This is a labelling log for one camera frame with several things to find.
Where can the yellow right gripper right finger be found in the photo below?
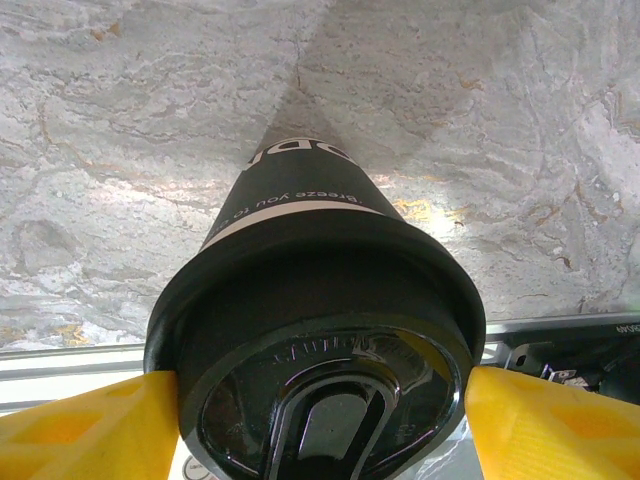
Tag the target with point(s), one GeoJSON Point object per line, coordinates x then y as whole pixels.
{"type": "Point", "coordinates": [560, 440]}

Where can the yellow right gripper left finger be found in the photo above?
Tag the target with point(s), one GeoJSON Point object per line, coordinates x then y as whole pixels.
{"type": "Point", "coordinates": [75, 435]}

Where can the black paper coffee cup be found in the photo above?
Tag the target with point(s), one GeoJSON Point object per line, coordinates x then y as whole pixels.
{"type": "Point", "coordinates": [300, 200]}

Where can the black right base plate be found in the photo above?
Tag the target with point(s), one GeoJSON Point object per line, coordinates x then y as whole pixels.
{"type": "Point", "coordinates": [575, 350]}

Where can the black plastic cup lid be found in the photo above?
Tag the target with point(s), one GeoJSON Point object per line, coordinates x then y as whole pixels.
{"type": "Point", "coordinates": [310, 300]}

